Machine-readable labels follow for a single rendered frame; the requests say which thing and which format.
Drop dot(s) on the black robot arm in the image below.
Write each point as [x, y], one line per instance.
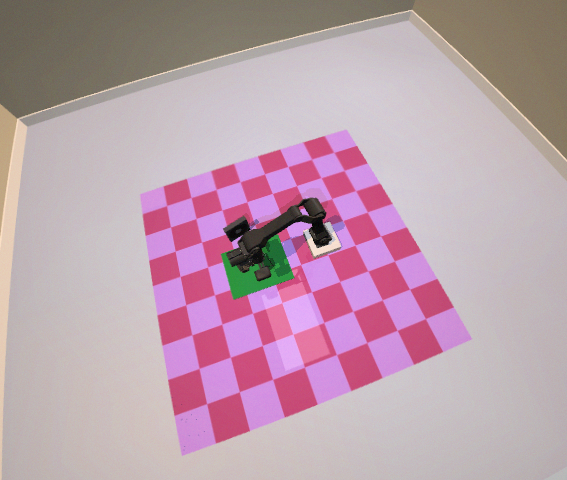
[252, 242]

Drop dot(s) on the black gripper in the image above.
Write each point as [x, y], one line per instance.
[263, 272]

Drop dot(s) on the green circuit board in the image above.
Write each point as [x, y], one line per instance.
[242, 284]

